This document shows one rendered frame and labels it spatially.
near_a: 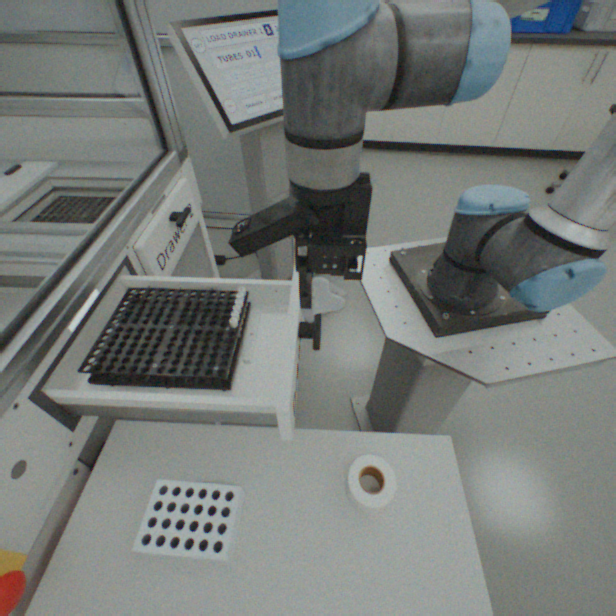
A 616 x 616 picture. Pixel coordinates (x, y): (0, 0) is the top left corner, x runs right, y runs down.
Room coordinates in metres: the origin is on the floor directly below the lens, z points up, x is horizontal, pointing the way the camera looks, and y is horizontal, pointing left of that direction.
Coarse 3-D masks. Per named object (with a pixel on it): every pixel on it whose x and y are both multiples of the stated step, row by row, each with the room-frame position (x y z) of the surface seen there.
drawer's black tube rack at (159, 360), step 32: (128, 288) 0.43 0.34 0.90; (160, 288) 0.43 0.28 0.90; (128, 320) 0.38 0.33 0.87; (160, 320) 0.35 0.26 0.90; (192, 320) 0.35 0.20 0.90; (224, 320) 0.38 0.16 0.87; (128, 352) 0.29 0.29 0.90; (160, 352) 0.29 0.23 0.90; (192, 352) 0.29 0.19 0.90; (96, 384) 0.26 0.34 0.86; (128, 384) 0.25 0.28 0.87; (160, 384) 0.25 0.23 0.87; (192, 384) 0.25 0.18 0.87; (224, 384) 0.25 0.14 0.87
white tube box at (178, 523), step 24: (168, 480) 0.14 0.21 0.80; (168, 504) 0.11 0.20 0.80; (192, 504) 0.11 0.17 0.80; (216, 504) 0.11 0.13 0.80; (240, 504) 0.11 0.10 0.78; (144, 528) 0.08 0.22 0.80; (168, 528) 0.08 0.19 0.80; (192, 528) 0.08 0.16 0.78; (216, 528) 0.08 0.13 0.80; (144, 552) 0.06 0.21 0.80; (168, 552) 0.06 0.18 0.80; (192, 552) 0.06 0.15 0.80; (216, 552) 0.06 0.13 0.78
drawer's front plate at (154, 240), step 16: (176, 192) 0.73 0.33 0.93; (160, 208) 0.65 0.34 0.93; (176, 208) 0.70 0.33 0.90; (192, 208) 0.78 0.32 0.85; (160, 224) 0.61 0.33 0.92; (192, 224) 0.75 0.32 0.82; (144, 240) 0.54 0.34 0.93; (160, 240) 0.58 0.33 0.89; (176, 240) 0.65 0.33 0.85; (144, 256) 0.51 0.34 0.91; (160, 256) 0.56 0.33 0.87; (160, 272) 0.54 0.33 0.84
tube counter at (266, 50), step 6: (270, 42) 1.32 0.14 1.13; (276, 42) 1.33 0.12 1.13; (246, 48) 1.24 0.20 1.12; (252, 48) 1.26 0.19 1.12; (258, 48) 1.27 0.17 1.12; (264, 48) 1.29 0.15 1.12; (270, 48) 1.30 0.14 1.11; (276, 48) 1.32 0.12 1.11; (246, 54) 1.23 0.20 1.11; (252, 54) 1.24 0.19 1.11; (258, 54) 1.26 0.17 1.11; (264, 54) 1.27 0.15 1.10; (270, 54) 1.29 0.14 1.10; (276, 54) 1.30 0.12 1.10; (252, 60) 1.23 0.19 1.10
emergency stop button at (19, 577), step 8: (8, 576) 0.03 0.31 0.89; (16, 576) 0.03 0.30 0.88; (24, 576) 0.03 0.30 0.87; (0, 584) 0.02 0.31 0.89; (8, 584) 0.02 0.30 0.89; (16, 584) 0.02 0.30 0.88; (24, 584) 0.02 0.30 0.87; (0, 592) 0.01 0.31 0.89; (8, 592) 0.01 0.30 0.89; (16, 592) 0.01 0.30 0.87; (0, 600) 0.01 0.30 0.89; (8, 600) 0.01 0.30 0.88; (16, 600) 0.01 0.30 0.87; (0, 608) 0.00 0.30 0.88; (8, 608) 0.00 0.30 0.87
